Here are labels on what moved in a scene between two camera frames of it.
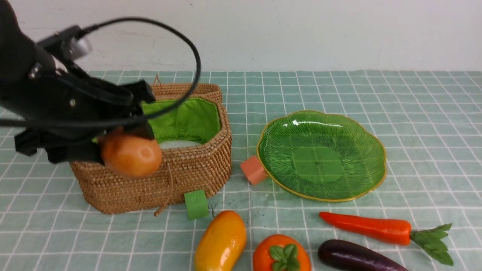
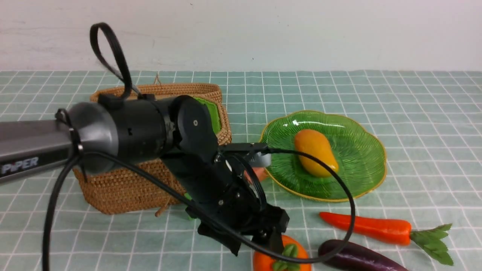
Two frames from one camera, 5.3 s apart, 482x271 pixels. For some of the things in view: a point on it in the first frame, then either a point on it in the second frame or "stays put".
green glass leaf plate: x=321 y=156 stays put
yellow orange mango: x=221 y=245 -> x=314 y=144
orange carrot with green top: x=398 y=232 stays put
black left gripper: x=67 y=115 -> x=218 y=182
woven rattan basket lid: x=179 y=91 stays put
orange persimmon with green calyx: x=281 y=252 stays put
